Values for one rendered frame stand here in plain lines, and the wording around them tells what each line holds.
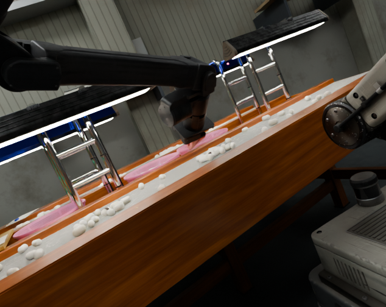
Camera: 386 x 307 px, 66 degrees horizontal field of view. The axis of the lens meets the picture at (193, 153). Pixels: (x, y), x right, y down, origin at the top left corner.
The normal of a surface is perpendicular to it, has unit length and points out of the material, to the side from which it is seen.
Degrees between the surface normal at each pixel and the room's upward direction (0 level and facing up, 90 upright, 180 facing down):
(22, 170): 90
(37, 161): 90
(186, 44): 90
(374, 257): 0
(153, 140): 90
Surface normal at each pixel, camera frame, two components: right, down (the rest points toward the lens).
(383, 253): -0.41, -0.90
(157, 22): 0.28, 0.02
